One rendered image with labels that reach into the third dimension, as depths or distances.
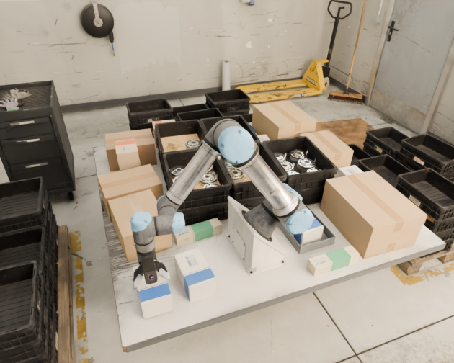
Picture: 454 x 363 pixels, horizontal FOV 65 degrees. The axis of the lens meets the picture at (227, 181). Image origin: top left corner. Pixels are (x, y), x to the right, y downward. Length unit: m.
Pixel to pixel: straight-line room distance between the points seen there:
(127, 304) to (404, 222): 1.28
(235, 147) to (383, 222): 0.86
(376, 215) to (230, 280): 0.74
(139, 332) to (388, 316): 1.63
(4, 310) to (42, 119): 1.48
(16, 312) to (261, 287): 1.16
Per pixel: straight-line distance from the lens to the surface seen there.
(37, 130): 3.10
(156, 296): 1.50
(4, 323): 2.04
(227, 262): 1.73
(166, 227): 1.34
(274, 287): 1.65
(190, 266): 1.60
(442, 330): 2.71
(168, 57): 5.12
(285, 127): 2.49
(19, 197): 2.78
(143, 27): 4.98
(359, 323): 2.52
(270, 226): 1.57
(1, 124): 3.08
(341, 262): 1.76
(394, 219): 1.83
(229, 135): 1.20
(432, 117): 4.75
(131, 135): 2.47
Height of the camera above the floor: 1.98
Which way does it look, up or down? 35 degrees down
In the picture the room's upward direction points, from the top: 1 degrees clockwise
